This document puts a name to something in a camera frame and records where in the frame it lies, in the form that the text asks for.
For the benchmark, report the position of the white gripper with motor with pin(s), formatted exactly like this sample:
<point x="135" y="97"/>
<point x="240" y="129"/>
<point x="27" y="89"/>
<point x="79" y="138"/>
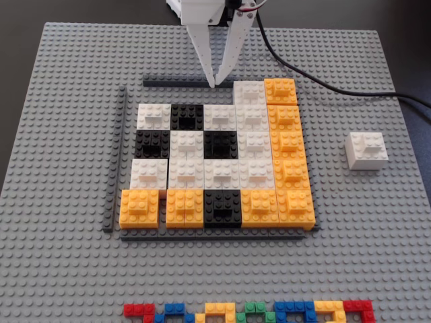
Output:
<point x="198" y="40"/>

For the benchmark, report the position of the white lego cube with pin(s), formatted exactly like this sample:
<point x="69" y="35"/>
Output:
<point x="148" y="174"/>
<point x="252" y="117"/>
<point x="186" y="173"/>
<point x="365" y="154"/>
<point x="254" y="144"/>
<point x="187" y="144"/>
<point x="153" y="116"/>
<point x="256" y="173"/>
<point x="222" y="173"/>
<point x="219" y="117"/>
<point x="249" y="92"/>

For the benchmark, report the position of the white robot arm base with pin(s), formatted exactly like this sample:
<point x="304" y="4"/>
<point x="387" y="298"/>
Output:
<point x="172" y="4"/>

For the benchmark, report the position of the orange lego cube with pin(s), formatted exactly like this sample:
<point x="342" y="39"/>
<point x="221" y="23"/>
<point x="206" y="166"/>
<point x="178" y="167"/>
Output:
<point x="281" y="91"/>
<point x="138" y="208"/>
<point x="292" y="173"/>
<point x="259" y="208"/>
<point x="284" y="117"/>
<point x="185" y="208"/>
<point x="296" y="208"/>
<point x="288" y="144"/>

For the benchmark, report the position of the black lego cube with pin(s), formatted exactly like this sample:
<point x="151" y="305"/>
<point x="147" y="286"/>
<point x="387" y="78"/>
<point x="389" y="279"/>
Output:
<point x="220" y="144"/>
<point x="222" y="208"/>
<point x="152" y="144"/>
<point x="187" y="116"/>

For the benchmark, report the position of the dark grey lego strip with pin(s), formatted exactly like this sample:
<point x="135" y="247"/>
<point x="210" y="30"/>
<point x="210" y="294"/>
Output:
<point x="175" y="81"/>
<point x="116" y="151"/>
<point x="202" y="234"/>

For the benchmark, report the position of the yellow lego letter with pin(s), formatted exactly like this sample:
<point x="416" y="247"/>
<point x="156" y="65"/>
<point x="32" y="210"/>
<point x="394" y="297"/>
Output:
<point x="328" y="305"/>
<point x="219" y="307"/>

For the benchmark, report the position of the green lego letter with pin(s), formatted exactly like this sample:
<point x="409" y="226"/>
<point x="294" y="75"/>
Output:
<point x="256" y="307"/>

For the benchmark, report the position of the blue lego letter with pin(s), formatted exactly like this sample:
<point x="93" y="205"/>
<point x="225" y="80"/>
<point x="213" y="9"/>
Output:
<point x="293" y="307"/>
<point x="175" y="307"/>

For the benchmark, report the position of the grey lego baseplate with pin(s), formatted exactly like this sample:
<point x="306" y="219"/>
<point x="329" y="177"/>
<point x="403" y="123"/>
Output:
<point x="67" y="269"/>

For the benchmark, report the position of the red lego letter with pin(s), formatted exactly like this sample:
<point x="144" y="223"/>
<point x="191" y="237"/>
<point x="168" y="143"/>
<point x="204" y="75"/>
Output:
<point x="357" y="305"/>
<point x="133" y="309"/>

